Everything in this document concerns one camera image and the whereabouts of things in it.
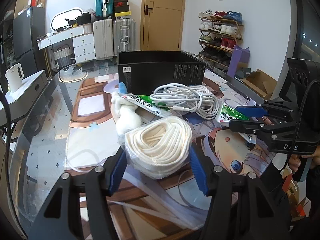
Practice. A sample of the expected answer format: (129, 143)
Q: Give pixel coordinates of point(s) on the white and blue plush toy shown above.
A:
(128, 120)

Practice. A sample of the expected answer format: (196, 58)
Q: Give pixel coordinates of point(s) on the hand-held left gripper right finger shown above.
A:
(198, 173)

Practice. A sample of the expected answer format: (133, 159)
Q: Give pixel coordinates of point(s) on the green and white snack packet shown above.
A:
(147, 105)
(230, 115)

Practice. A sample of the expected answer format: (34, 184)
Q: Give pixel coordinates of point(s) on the white electric kettle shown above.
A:
(13, 77)

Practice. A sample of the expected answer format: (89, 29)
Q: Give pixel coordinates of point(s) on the wooden door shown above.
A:
(165, 17)

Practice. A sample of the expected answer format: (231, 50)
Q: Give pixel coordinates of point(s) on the grey side cabinet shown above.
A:
(27, 90)

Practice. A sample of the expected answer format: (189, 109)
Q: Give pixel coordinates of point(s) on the person's right hand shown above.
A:
(294, 163)

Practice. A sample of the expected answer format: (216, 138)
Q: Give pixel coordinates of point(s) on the black bag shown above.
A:
(83, 19)

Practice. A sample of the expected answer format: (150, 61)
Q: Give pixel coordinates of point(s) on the purple rolled mat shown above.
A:
(237, 57)

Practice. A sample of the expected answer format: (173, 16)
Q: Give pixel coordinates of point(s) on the dark green box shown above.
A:
(243, 73)

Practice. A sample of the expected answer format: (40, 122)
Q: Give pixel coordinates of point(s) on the beige suitcase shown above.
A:
(103, 40)

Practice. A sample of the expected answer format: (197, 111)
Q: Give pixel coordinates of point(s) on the printed cartoon desk mat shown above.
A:
(87, 135)

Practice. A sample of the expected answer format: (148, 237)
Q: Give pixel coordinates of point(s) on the yellow and black shoe box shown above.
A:
(123, 15)

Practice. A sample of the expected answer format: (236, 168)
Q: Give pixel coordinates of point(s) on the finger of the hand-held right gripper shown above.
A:
(250, 126)
(250, 110)

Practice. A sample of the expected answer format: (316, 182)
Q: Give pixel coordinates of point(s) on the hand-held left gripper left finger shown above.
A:
(117, 170)

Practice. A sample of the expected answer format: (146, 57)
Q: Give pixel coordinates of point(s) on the white vanity desk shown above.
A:
(80, 42)

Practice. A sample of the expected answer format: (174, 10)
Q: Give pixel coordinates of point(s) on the silver suitcase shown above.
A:
(124, 37)

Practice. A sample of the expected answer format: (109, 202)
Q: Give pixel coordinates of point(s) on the red and black shoe box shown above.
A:
(121, 4)

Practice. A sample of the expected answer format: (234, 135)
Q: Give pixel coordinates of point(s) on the black cardboard box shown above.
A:
(155, 77)

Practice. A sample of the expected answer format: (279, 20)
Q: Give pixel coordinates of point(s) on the open brown cardboard box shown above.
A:
(260, 82)

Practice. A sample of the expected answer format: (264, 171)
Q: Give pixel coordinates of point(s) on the teal suitcase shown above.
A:
(103, 1)

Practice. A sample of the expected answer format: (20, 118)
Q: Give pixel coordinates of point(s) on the plain black shoe box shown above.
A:
(122, 9)

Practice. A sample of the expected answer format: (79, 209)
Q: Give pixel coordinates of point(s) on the wicker basket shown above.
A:
(63, 56)

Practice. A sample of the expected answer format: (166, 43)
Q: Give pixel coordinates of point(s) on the black refrigerator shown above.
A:
(27, 35)

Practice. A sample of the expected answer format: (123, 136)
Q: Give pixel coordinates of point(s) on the oval white-framed mirror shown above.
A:
(62, 17)

